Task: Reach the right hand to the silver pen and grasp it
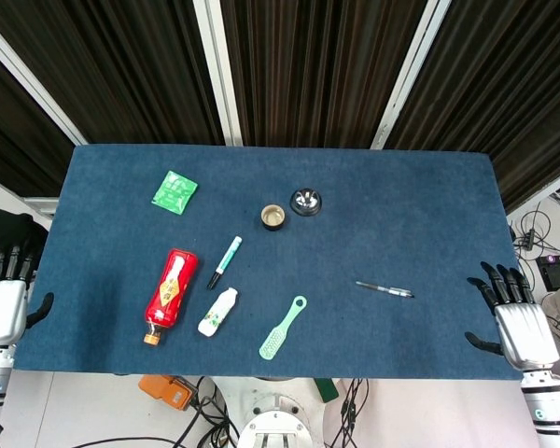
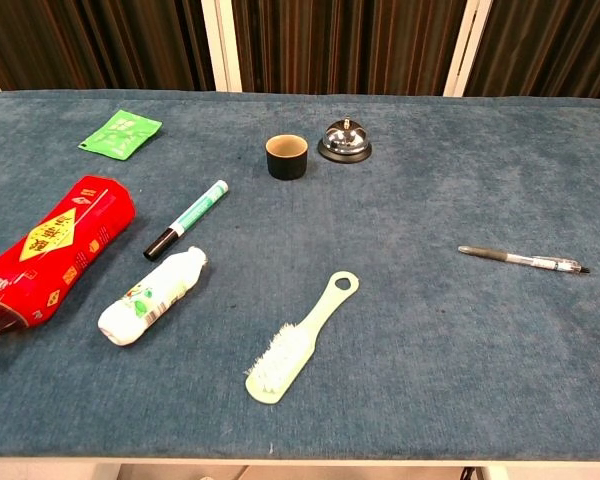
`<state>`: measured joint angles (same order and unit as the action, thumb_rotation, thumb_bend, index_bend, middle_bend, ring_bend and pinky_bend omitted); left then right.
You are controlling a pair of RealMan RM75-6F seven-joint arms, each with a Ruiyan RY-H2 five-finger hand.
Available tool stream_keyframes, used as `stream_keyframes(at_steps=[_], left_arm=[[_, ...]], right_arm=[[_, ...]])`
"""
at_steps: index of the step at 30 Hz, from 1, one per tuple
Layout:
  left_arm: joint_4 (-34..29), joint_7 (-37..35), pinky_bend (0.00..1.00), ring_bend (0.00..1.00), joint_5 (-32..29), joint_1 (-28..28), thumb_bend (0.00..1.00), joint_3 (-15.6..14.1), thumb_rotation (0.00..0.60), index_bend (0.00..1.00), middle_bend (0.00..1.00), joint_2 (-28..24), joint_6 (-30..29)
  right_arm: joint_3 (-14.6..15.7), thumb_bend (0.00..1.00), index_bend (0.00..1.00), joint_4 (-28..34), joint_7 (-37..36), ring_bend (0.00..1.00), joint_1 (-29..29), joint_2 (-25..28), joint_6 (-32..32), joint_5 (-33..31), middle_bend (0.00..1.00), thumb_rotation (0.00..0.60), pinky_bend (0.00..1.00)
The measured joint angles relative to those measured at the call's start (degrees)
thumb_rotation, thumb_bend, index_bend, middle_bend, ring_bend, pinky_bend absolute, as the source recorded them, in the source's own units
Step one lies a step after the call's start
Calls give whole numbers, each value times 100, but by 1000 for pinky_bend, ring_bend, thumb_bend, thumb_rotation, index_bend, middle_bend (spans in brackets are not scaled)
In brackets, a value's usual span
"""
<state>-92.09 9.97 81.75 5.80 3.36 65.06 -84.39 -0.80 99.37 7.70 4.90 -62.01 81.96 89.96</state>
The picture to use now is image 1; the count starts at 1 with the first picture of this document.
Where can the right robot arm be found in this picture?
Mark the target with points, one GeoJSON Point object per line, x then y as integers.
{"type": "Point", "coordinates": [548, 403]}

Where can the green card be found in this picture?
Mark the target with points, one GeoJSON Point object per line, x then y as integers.
{"type": "Point", "coordinates": [326, 389]}

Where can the orange box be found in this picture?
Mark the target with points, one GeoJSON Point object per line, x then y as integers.
{"type": "Point", "coordinates": [165, 391]}

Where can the silver ballpoint pen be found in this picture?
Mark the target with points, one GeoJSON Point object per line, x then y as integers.
{"type": "Point", "coordinates": [385, 289]}

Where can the green foil sachet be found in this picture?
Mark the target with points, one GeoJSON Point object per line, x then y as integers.
{"type": "Point", "coordinates": [174, 192]}

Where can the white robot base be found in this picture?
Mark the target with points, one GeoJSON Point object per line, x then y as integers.
{"type": "Point", "coordinates": [275, 415]}

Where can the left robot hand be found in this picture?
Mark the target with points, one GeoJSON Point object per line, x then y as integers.
{"type": "Point", "coordinates": [1, 308]}

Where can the red sauce bottle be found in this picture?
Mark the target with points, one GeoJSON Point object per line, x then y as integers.
{"type": "Point", "coordinates": [170, 294]}

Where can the teal and white marker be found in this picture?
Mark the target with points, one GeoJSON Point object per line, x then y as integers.
{"type": "Point", "coordinates": [225, 268]}

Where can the mint green brush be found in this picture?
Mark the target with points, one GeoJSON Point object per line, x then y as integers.
{"type": "Point", "coordinates": [282, 329]}

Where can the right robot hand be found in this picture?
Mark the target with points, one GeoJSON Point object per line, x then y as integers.
{"type": "Point", "coordinates": [522, 322]}

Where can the black electronic device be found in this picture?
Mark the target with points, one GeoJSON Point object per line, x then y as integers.
{"type": "Point", "coordinates": [557, 270]}

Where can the black call bell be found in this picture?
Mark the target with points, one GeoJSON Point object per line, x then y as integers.
{"type": "Point", "coordinates": [305, 201]}

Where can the blue felt table mat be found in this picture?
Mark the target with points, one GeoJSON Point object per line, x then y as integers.
{"type": "Point", "coordinates": [270, 261]}

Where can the small white bottle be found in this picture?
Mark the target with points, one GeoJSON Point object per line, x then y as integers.
{"type": "Point", "coordinates": [217, 312]}

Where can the black power strip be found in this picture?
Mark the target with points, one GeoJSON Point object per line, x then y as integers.
{"type": "Point", "coordinates": [527, 239]}

